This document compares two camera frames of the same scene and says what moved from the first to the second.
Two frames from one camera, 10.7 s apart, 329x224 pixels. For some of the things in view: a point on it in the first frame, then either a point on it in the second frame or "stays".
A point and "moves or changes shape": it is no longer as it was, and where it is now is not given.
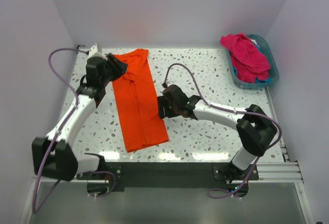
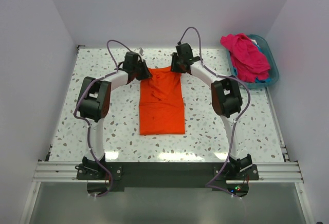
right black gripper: (161, 107) → (176, 64)
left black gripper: (114, 64) → (142, 70)
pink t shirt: (249, 61) stays
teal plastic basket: (274, 71) stays
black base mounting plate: (171, 174) stays
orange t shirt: (141, 119) moves or changes shape
